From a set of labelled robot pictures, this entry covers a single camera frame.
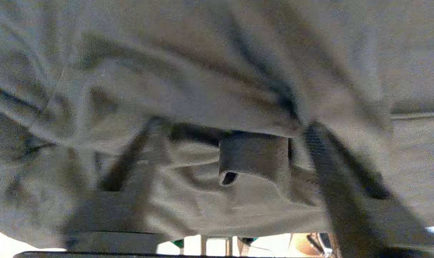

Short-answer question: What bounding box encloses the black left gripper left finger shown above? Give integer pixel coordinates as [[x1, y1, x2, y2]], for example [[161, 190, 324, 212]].
[[61, 118, 173, 248]]

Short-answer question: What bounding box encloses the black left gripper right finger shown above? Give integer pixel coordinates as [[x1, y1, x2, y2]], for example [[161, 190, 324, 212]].
[[303, 122, 434, 257]]

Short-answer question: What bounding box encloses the black moon print t-shirt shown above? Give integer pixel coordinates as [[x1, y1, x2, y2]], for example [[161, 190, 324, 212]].
[[0, 0, 434, 249]]

